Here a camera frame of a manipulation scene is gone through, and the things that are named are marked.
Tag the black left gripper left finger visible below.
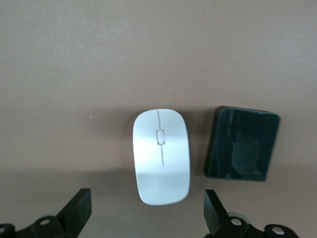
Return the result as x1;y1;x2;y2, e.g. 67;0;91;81
0;188;93;238

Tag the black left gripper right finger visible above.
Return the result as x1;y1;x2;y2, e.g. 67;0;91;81
204;189;298;238

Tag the white computer mouse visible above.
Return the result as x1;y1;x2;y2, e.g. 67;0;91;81
132;108;192;206

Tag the black smartphone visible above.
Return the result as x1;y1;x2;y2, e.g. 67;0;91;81
203;106;281;182

